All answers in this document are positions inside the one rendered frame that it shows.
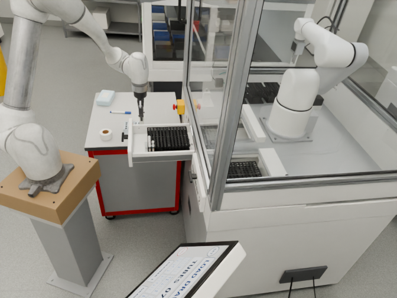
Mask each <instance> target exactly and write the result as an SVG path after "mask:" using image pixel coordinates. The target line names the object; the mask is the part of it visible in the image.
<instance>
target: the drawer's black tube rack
mask: <svg viewBox="0 0 397 298"><path fill-rule="evenodd" d="M150 129H151V136H150V137H151V151H149V148H148V152H156V151H184V150H190V142H189V138H188V133H187V127H185V128H184V127H150ZM158 129H159V130H158ZM152 141H154V147H152ZM152 148H154V151H152Z"/></svg>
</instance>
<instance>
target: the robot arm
mask: <svg viewBox="0 0 397 298"><path fill-rule="evenodd" d="M9 1H10V6H11V11H12V13H13V14H14V22H13V28H12V37H11V46H10V51H9V60H8V70H7V75H6V84H5V93H4V102H3V103H1V104H0V149H1V150H2V151H4V152H6V153H7V154H9V155H10V156H11V157H12V158H13V159H14V160H15V162H16V163H17V164H18V165H19V166H20V167H21V168H22V170H23V172H24V173H25V175H26V178H25V179H24V181H23V182H21V183H20V184H19V185H18V188H19V190H30V191H29V192H28V196H29V197H35V196H37V195H38V194H39V193H40V192H50V193H52V194H57V193H58V192H59V191H60V188H61V186H62V184H63V183H64V181H65V179H66V178H67V176H68V175H69V173H70V172H71V171H72V170H73V169H74V164H72V163H70V164H64V163H62V161H61V156H60V152H59V150H58V147H57V144H56V142H55V140H54V138H53V136H52V134H51V133H50V132H49V130H47V129H46V128H45V127H43V126H42V125H40V124H36V122H35V113H34V111H33V110H32V109H31V107H30V103H31V95H32V88H33V84H34V76H35V68H36V64H37V57H38V49H39V45H40V37H41V30H42V26H43V23H45V22H46V21H47V19H48V17H49V15H50V14H51V15H54V16H57V17H59V18H61V19H62V20H64V21H65V22H67V23H68V24H70V25H72V26H74V27H76V28H77V29H79V30H80V31H82V32H84V33H86V34H87V35H88V36H90V37H91V38H92V39H93V40H94V41H95V43H96V44H97V46H98V47H99V49H100V50H101V51H102V53H103V54H104V55H105V59H106V62H107V64H108V65H109V66H110V67H111V68H113V69H115V70H117V71H119V72H121V73H124V74H126V75H127V76H128V77H129V78H130V79H131V83H132V90H133V92H134V97H135V98H137V103H138V109H139V115H138V116H139V124H144V113H145V112H144V98H146V96H147V89H148V87H147V86H148V75H149V68H148V61H147V58H146V55H145V54H144V53H141V52H133V53H132V54H131V55H129V54H128V53H126V52H125V51H123V50H121V49H120V48H119V47H112V46H110V45H109V42H108V39H107V36H106V34H105V32H104V31H103V29H102V28H101V26H100V25H99V24H98V23H97V21H96V20H95V19H94V18H93V16H92V15H91V13H90V12H89V10H88V9H87V8H86V6H85V5H84V3H83V2H82V1H81V0H9Z"/></svg>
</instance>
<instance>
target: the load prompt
mask: <svg viewBox="0 0 397 298"><path fill-rule="evenodd" d="M215 258H216V257H205V258H204V259H203V260H202V261H201V263H200V264H199V265H198V266H197V267H196V268H195V269H194V270H193V271H192V272H191V273H190V274H189V275H188V277H187V278H186V279H185V280H184V281H183V282H182V283H181V284H180V285H179V286H178V287H177V289H176V290H175V291H174V292H173V293H172V294H171V296H170V297H169V298H181V297H182V296H183V295H184V294H185V292H186V291H187V290H188V289H189V288H190V287H191V286H192V285H193V284H194V282H195V281H196V280H197V279H198V278H199V277H200V276H201V275H202V273H203V272H204V271H205V270H206V268H207V267H208V266H209V265H210V264H211V263H212V262H213V261H214V259H215Z"/></svg>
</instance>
